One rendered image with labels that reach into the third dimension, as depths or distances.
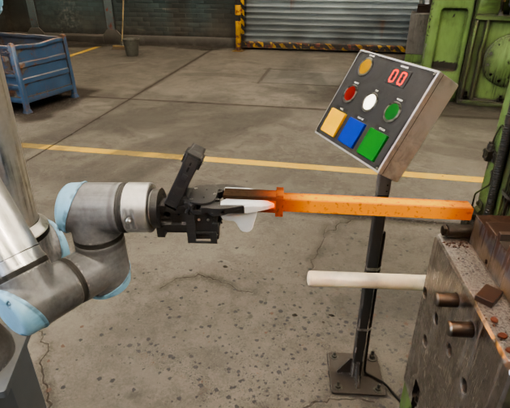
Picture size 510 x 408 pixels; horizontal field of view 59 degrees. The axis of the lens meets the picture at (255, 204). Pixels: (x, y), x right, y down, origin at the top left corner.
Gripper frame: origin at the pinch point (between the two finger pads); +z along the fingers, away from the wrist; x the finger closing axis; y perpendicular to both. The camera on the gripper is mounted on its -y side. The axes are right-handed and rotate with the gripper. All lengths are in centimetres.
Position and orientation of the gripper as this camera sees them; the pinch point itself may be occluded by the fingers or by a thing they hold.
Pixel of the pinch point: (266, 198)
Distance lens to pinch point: 78.1
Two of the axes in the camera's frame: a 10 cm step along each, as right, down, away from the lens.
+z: 10.0, 0.1, -0.7
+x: -0.7, 4.8, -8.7
